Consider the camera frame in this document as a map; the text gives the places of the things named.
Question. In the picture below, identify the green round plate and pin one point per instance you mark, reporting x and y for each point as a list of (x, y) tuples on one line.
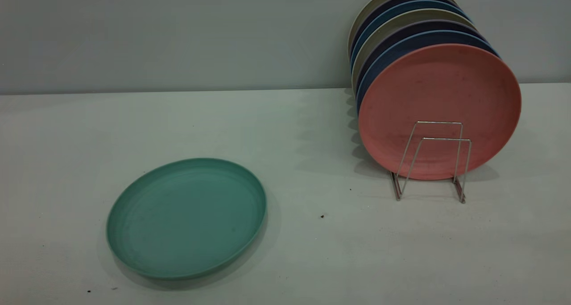
[(187, 220)]

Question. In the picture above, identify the pink round plate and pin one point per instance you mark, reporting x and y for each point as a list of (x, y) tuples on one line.
[(439, 95)]

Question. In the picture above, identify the blue round plate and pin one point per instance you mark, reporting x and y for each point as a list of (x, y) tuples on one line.
[(424, 38), (410, 7)]

